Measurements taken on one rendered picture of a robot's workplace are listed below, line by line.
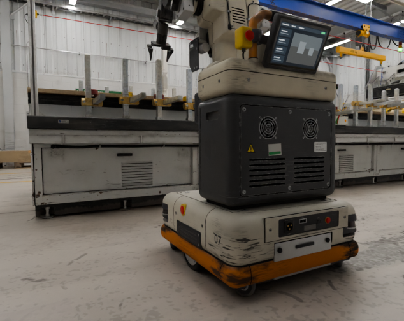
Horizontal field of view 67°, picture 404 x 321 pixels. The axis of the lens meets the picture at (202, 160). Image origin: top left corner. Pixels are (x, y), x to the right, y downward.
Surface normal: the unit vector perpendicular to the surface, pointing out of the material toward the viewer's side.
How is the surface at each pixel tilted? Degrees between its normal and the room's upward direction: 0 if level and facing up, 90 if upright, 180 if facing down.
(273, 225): 90
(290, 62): 115
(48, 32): 90
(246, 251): 90
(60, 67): 90
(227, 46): 82
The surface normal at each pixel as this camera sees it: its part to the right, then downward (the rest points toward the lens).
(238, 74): 0.47, 0.04
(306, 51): 0.43, 0.46
